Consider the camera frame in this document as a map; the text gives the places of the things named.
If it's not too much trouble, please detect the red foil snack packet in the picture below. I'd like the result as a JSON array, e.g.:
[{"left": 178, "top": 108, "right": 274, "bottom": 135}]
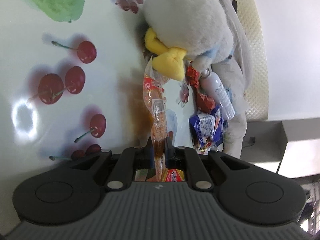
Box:
[{"left": 186, "top": 65, "right": 217, "bottom": 113}]

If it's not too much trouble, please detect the white duck plush toy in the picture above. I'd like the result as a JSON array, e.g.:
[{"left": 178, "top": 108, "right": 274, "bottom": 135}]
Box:
[{"left": 141, "top": 0, "right": 235, "bottom": 82}]

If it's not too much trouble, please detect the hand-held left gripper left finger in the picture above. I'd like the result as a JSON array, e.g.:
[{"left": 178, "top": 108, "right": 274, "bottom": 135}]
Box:
[{"left": 69, "top": 137, "right": 154, "bottom": 192}]

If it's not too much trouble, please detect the grey duvet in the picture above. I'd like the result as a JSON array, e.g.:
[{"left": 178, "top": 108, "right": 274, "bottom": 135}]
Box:
[{"left": 212, "top": 0, "right": 250, "bottom": 159}]

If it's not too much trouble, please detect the cream quilted headboard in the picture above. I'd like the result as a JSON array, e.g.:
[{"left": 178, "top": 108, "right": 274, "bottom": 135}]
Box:
[{"left": 231, "top": 0, "right": 269, "bottom": 120}]

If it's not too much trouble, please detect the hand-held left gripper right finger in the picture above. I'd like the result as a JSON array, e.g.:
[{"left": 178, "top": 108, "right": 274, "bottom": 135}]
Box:
[{"left": 165, "top": 137, "right": 251, "bottom": 192}]

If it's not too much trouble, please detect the white spray bottle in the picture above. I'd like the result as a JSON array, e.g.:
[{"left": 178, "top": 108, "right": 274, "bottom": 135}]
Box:
[{"left": 199, "top": 70, "right": 235, "bottom": 120}]

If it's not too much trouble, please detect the clear orange snack packet red logo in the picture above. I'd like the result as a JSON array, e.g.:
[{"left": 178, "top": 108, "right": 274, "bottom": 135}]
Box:
[{"left": 135, "top": 55, "right": 187, "bottom": 182}]

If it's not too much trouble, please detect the blue snack packet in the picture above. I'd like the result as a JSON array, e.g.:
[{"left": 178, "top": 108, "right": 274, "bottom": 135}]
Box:
[{"left": 189, "top": 105, "right": 225, "bottom": 155}]

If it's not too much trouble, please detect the grey wall cabinet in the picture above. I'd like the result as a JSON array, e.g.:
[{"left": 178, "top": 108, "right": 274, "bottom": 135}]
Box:
[{"left": 240, "top": 119, "right": 320, "bottom": 180}]

